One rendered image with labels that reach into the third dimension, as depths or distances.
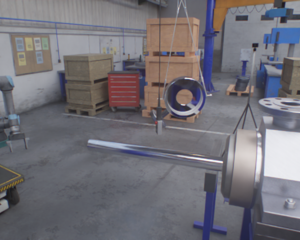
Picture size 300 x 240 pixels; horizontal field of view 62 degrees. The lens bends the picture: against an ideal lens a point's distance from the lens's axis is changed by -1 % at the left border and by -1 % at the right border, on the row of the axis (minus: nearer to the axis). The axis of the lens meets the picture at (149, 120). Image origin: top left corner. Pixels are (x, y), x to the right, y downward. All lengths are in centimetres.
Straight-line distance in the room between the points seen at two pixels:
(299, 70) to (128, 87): 349
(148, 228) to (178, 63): 362
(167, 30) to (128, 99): 179
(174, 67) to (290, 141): 439
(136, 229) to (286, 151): 175
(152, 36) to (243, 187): 465
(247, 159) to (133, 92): 493
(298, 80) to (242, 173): 438
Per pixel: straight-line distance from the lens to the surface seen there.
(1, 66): 639
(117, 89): 594
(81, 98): 608
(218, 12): 851
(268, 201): 106
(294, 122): 118
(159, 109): 209
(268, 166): 108
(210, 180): 169
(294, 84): 539
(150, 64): 552
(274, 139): 113
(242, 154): 114
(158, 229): 254
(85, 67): 584
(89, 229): 260
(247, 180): 114
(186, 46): 531
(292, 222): 103
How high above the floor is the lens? 168
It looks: 18 degrees down
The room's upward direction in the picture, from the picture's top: straight up
